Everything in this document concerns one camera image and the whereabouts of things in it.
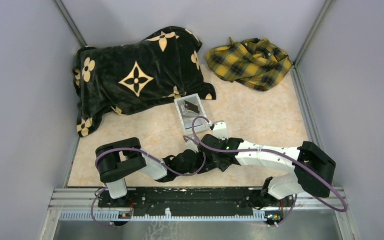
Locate black leather card holder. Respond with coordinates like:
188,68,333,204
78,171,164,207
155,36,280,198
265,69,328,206
214,156,241,172

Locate white plastic card tray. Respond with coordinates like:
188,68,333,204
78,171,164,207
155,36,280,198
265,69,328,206
174,93,207,136

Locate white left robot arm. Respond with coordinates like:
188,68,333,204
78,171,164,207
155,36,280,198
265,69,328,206
95,137,210,207

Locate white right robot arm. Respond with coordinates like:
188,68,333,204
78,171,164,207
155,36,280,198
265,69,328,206
199,134,337,206

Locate dark card in tray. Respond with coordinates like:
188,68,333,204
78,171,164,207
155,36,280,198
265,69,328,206
184,101,200,117

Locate yellow plaid cloth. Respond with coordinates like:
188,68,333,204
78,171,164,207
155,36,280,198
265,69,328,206
205,38,293,92

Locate black floral velvet blanket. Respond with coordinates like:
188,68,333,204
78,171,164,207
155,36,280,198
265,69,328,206
72,26,217,138

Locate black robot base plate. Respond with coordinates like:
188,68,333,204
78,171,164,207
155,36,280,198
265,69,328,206
98,187,293,217

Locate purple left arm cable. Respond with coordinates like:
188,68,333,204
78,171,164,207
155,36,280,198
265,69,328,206
90,135,207,229

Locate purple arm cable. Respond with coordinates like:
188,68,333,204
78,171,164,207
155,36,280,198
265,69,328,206
90,135,207,229
191,116,349,228

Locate aluminium frame rail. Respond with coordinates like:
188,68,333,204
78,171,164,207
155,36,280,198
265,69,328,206
40,187,356,240

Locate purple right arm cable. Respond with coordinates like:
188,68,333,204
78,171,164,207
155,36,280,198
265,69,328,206
191,116,349,228

